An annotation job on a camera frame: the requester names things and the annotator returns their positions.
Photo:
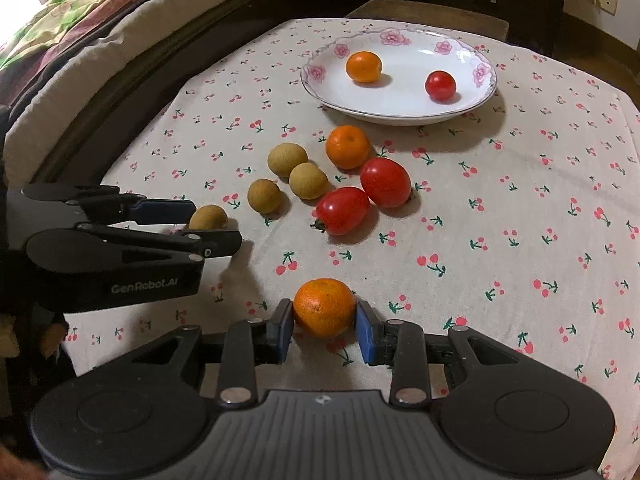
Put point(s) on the red plum tomato with stem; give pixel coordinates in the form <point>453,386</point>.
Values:
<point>342,210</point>

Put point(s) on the small round red tomato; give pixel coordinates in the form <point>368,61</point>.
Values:
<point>440,85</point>

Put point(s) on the brown wooden stool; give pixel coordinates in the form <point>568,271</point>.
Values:
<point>425,12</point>

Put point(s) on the dark wooden nightstand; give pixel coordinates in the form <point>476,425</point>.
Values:
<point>525,20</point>

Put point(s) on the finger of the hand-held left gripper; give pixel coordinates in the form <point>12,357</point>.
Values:
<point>220,244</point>
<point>165,211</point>

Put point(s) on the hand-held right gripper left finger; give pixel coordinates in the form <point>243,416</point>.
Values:
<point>285,332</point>

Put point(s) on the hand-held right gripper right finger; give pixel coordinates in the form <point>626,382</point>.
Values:
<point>367,335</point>

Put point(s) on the cherry print tablecloth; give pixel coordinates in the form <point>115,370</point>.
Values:
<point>500,260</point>

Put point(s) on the colourful floral quilt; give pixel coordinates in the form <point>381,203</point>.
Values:
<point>75,5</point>

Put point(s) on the tan longan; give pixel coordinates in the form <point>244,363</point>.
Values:
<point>264,196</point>
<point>308,180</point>
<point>208,218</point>
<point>287,160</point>

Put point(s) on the white floral rim plate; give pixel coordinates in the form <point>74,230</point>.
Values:
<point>405,95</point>

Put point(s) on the orange mandarin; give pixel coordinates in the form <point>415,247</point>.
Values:
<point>324,306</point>
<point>364,66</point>
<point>348,146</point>

